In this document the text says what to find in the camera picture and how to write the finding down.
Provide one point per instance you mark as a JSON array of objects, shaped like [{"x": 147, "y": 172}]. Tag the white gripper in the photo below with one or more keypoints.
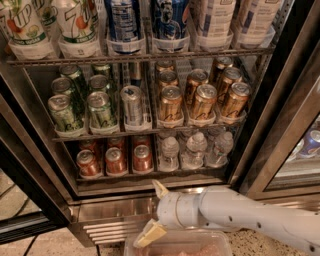
[{"x": 167, "y": 208}]

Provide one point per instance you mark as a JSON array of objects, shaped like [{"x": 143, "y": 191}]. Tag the red coke can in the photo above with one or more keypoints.
[
  {"x": 141, "y": 140},
  {"x": 142, "y": 159},
  {"x": 89, "y": 145},
  {"x": 115, "y": 162},
  {"x": 88, "y": 164},
  {"x": 117, "y": 143}
]

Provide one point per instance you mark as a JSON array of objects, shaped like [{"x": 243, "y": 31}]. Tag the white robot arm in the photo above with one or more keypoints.
[{"x": 219, "y": 207}]

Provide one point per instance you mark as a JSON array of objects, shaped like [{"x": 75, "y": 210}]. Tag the steel fridge vent grille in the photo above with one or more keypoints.
[{"x": 110, "y": 222}]

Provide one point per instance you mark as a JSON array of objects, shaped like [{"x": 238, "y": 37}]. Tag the gold can front left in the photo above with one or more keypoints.
[{"x": 170, "y": 104}]

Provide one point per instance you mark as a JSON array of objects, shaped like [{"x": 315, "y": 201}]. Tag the gold can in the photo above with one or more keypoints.
[
  {"x": 219, "y": 64},
  {"x": 236, "y": 99},
  {"x": 162, "y": 65},
  {"x": 229, "y": 76},
  {"x": 170, "y": 104},
  {"x": 167, "y": 78},
  {"x": 195, "y": 78},
  {"x": 203, "y": 102}
]

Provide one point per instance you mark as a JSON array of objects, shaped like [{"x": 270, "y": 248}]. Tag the silver can front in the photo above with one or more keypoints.
[{"x": 132, "y": 103}]

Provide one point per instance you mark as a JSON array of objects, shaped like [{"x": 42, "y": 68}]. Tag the green can front right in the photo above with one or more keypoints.
[{"x": 100, "y": 110}]

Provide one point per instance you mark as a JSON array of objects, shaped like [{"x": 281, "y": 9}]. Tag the green can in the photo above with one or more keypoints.
[
  {"x": 100, "y": 110},
  {"x": 63, "y": 114},
  {"x": 101, "y": 85},
  {"x": 103, "y": 69},
  {"x": 75, "y": 73},
  {"x": 65, "y": 86}
]

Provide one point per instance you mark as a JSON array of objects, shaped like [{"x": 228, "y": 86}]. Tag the left glass fridge door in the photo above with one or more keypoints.
[{"x": 24, "y": 164}]

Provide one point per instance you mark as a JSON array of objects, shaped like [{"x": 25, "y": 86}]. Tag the glass fridge door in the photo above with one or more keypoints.
[
  {"x": 273, "y": 174},
  {"x": 24, "y": 164}
]

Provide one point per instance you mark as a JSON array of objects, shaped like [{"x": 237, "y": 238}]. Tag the gold can front middle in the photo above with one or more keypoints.
[{"x": 203, "y": 102}]

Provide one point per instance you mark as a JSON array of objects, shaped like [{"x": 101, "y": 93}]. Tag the gold can front right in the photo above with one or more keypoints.
[{"x": 236, "y": 99}]

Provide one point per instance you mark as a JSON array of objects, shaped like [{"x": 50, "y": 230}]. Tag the green can front left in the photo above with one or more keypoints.
[{"x": 63, "y": 114}]

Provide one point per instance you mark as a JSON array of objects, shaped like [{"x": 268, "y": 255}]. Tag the gold can middle left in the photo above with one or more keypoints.
[{"x": 167, "y": 78}]

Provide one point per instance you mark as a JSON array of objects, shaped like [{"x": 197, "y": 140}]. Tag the right glass fridge door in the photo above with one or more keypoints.
[{"x": 273, "y": 174}]

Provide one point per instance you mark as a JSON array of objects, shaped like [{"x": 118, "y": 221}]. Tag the gold can middle centre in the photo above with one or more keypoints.
[{"x": 195, "y": 78}]

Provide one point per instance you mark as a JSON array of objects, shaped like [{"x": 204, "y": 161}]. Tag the green can middle right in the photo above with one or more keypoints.
[{"x": 101, "y": 85}]

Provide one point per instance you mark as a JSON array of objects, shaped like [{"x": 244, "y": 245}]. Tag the dark can behind silver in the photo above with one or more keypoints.
[{"x": 135, "y": 73}]

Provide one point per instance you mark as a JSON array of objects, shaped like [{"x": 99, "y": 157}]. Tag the gold can back left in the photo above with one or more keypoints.
[{"x": 162, "y": 65}]

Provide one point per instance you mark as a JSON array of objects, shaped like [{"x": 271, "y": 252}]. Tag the green can back right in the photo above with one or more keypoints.
[{"x": 103, "y": 69}]

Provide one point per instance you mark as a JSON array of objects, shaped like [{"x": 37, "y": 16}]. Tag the gold can middle right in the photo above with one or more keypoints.
[{"x": 229, "y": 76}]

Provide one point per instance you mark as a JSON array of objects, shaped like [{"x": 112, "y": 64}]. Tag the green can middle left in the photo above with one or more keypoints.
[{"x": 65, "y": 86}]

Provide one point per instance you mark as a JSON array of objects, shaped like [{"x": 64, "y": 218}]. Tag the gold can back right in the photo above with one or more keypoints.
[{"x": 219, "y": 64}]

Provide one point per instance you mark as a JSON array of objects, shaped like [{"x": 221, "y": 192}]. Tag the green can back left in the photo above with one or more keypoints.
[{"x": 75, "y": 73}]

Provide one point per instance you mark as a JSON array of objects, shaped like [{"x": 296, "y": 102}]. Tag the blue can behind glass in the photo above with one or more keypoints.
[{"x": 311, "y": 144}]

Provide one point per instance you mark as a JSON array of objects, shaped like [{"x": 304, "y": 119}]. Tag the clear water bottle left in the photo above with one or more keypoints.
[{"x": 169, "y": 155}]

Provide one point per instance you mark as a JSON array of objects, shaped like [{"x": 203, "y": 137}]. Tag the clear water bottle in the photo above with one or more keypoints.
[
  {"x": 195, "y": 149},
  {"x": 169, "y": 155},
  {"x": 218, "y": 153}
]

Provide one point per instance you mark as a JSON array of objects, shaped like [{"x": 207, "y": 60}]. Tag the clear water bottle middle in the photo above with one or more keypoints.
[{"x": 195, "y": 149}]

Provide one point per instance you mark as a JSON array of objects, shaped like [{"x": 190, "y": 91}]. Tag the clear water bottle right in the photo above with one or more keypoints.
[{"x": 218, "y": 153}]

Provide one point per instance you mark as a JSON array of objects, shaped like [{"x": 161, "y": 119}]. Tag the blue drink bottle right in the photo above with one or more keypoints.
[{"x": 169, "y": 18}]

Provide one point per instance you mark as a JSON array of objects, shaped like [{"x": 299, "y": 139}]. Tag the blue drink bottle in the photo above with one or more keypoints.
[
  {"x": 124, "y": 25},
  {"x": 169, "y": 18}
]

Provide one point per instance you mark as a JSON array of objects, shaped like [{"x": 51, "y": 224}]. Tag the blue drink bottle left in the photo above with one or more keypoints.
[{"x": 124, "y": 25}]

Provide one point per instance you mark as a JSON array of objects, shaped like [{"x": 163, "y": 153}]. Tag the white drink bottle left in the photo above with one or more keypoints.
[{"x": 213, "y": 17}]

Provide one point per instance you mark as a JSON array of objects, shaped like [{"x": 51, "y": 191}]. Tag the white drink bottle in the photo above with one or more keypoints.
[
  {"x": 213, "y": 17},
  {"x": 253, "y": 22}
]

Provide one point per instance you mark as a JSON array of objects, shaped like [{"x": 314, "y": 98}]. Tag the white drink bottle right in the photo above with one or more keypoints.
[{"x": 253, "y": 22}]

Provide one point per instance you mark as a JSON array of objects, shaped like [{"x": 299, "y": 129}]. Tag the middle wire shelf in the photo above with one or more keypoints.
[{"x": 87, "y": 136}]

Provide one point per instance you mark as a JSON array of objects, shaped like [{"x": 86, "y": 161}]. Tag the wire shelf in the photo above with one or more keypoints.
[
  {"x": 139, "y": 58},
  {"x": 87, "y": 136}
]

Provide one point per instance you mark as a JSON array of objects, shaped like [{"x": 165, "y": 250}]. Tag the upper wire shelf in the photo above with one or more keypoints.
[{"x": 139, "y": 58}]

